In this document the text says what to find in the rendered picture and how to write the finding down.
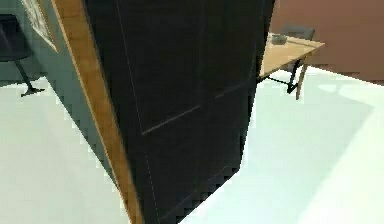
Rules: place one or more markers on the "black room door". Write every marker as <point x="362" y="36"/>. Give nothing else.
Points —
<point x="186" y="100"/>

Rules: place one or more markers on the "light wooden table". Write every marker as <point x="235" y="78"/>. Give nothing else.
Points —
<point x="283" y="53"/>

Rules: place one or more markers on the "small grey dish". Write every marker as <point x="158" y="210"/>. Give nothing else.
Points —
<point x="278" y="39"/>

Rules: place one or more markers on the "dark grey chair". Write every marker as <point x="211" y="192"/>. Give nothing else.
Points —
<point x="300" y="32"/>

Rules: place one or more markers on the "black swivel chair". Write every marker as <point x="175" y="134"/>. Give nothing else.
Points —
<point x="13" y="43"/>

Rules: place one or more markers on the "framed wall picture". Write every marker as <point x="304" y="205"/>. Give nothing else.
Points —
<point x="39" y="23"/>

